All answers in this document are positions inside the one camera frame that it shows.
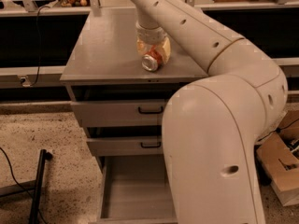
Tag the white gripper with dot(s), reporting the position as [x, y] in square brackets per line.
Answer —
[151, 35]

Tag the red coke can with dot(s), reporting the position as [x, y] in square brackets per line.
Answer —
[152, 60]

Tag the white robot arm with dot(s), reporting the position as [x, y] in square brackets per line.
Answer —
[210, 126]

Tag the grey drawer cabinet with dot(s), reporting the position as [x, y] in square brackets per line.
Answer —
[105, 65]

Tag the grey top drawer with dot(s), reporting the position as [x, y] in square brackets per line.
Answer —
[129, 110]

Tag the grey middle drawer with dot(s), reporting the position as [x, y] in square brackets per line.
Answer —
[125, 141]

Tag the grey open bottom drawer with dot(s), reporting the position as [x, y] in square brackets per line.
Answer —
[135, 190]

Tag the cardboard box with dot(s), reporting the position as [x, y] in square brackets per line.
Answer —
[279, 156]

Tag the black stand leg left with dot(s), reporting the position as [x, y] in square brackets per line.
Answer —
[33, 188]

